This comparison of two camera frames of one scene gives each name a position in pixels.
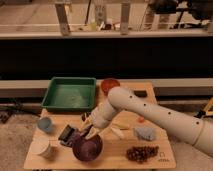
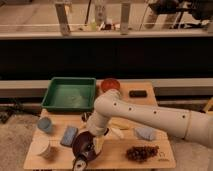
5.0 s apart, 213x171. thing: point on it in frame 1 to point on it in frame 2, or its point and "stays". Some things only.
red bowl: (108, 83) stays
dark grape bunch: (141, 154) stays
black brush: (66, 136) to (80, 163)
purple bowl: (87, 149) stays
